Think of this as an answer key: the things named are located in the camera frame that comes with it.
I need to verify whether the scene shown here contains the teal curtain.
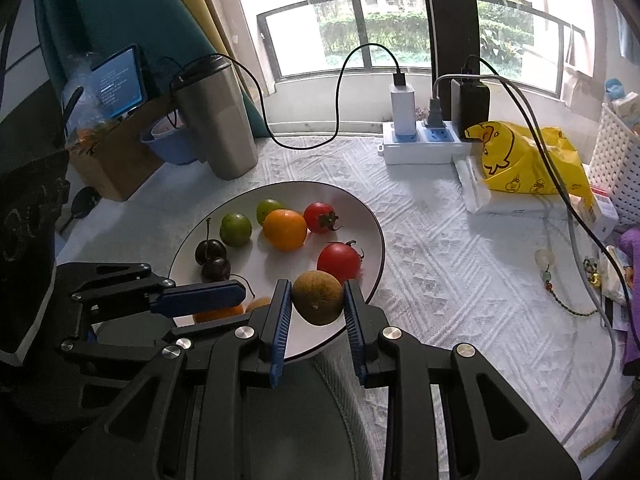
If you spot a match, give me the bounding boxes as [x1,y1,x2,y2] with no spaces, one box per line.
[65,0,273,138]

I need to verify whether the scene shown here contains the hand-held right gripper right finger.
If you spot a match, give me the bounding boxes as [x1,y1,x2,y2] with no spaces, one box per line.
[343,280,581,480]

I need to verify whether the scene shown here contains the stainless steel tumbler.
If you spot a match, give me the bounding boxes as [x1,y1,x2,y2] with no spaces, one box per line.
[170,56,260,181]

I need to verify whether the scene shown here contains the brown cardboard box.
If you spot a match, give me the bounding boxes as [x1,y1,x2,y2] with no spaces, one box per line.
[67,95,186,203]

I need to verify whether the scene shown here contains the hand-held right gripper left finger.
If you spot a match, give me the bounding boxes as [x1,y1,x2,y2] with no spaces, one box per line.
[55,280,293,480]

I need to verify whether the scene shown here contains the yellow curtain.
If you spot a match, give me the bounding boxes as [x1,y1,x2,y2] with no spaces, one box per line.
[185,0,275,97]

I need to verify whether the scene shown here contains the large orange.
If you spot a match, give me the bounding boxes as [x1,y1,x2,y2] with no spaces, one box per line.
[192,304,246,324]

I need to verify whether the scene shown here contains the beaded cord charm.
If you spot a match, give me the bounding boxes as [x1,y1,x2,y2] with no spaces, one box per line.
[535,247,601,318]

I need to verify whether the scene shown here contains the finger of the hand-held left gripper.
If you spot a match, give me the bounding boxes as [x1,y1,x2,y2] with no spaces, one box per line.
[59,310,261,362]
[69,261,247,318]

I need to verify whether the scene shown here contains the white red small box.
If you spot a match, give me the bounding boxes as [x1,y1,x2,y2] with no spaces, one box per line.
[570,195,621,241]

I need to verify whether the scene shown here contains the white plastic basket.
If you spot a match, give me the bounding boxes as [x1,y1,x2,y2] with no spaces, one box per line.
[587,102,640,226]

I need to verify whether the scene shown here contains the round grey glass mat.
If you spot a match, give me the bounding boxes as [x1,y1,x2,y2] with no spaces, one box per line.
[240,345,373,480]

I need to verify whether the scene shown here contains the white flat packet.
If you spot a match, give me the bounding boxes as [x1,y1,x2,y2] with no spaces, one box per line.
[452,152,573,215]

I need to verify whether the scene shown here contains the blue plastic bowl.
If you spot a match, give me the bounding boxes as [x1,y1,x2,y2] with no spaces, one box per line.
[139,112,201,166]

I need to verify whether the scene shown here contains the blue white packet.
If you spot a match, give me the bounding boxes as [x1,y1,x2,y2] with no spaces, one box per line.
[605,77,640,133]

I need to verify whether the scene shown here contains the black balcony railing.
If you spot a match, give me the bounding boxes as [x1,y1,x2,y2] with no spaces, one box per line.
[257,0,576,96]

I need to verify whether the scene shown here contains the grey power cable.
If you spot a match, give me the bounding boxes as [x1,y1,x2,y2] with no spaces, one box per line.
[422,74,621,446]

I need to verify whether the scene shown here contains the black charger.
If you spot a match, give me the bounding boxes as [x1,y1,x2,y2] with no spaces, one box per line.
[450,77,491,133]

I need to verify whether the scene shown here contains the dark red cherry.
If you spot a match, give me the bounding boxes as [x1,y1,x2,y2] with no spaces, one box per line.
[194,217,227,267]
[201,257,256,297]

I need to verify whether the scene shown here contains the white paper packets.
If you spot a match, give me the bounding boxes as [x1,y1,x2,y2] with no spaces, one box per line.
[600,245,640,333]

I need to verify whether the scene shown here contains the black power cable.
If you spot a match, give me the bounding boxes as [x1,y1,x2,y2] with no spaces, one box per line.
[462,55,636,291]

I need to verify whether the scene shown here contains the long black charging cable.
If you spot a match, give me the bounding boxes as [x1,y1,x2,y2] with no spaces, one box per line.
[169,42,408,150]

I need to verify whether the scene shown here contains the tablet with blue screen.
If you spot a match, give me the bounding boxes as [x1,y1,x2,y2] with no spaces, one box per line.
[90,44,148,121]

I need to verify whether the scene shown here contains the large red tomato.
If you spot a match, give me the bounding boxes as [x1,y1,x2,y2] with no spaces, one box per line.
[316,241,366,286]

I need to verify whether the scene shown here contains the small red tomato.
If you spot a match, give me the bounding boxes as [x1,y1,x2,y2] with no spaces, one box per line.
[303,202,341,234]

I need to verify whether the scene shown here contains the green plum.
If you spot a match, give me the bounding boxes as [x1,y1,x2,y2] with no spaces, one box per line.
[220,212,253,247]

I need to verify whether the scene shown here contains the brown rough-skinned fruit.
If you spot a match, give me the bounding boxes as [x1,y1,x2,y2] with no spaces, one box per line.
[292,270,345,326]

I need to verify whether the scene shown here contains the clear plastic bag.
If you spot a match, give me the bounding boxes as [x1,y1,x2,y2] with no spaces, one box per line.
[61,52,131,153]

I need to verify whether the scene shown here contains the white textured tablecloth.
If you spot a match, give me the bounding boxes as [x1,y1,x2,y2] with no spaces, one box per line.
[55,135,636,480]

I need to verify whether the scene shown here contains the white blue power strip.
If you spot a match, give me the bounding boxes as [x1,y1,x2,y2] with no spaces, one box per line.
[377,121,473,166]

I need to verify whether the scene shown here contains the dark window frame post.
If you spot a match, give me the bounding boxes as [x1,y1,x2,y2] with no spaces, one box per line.
[417,0,481,81]

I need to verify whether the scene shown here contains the white pink round object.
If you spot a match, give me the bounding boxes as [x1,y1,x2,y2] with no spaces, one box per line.
[150,116,183,140]

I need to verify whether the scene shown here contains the yellow printed plastic bag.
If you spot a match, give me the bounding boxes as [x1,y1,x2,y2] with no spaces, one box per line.
[464,120,593,208]

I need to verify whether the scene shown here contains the white plate with dark rim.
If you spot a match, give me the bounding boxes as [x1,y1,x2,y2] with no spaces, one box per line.
[167,181,386,361]

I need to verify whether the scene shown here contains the white charger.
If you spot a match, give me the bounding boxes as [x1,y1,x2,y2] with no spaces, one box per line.
[389,85,417,137]

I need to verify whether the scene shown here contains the round orange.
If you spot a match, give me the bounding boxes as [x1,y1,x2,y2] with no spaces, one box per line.
[263,209,308,252]

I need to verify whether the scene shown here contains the purple pouch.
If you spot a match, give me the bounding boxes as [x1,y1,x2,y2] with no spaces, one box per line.
[615,227,640,351]

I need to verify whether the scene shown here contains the green grape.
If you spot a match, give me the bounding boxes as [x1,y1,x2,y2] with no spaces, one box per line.
[256,199,286,226]

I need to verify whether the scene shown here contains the black round object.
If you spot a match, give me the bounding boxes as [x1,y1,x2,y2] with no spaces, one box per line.
[62,186,101,233]

